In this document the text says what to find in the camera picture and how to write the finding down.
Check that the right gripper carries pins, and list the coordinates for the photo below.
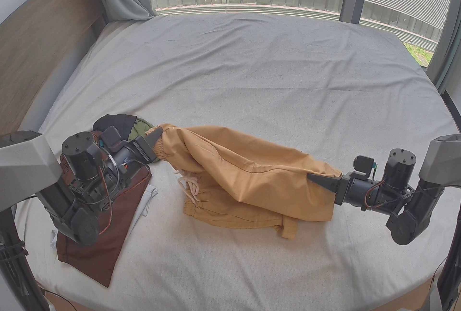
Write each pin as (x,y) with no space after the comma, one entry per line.
(356,192)

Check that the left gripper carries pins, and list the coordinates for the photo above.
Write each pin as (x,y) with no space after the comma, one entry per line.
(142,151)

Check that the tan shorts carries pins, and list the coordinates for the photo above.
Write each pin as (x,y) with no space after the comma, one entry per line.
(252,172)

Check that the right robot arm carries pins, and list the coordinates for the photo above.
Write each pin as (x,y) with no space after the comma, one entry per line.
(443,158)

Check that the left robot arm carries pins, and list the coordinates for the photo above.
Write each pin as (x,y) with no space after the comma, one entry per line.
(21,165)

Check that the bed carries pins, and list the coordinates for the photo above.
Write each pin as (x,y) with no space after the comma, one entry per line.
(252,68)

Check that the green garment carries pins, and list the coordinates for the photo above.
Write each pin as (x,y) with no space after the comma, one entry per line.
(138,129)

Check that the black garment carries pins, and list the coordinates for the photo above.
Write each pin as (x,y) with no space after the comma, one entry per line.
(115,122)

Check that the white garment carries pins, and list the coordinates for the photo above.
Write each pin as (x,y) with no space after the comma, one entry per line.
(146,199)

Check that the brown shorts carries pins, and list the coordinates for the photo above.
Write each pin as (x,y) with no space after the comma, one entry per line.
(97,255)

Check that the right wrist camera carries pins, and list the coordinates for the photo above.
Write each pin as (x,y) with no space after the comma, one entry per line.
(363,163)

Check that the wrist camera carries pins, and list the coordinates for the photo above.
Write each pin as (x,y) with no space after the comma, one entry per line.
(110,136)
(363,163)

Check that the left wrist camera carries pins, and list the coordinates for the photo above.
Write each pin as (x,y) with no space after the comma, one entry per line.
(110,136)

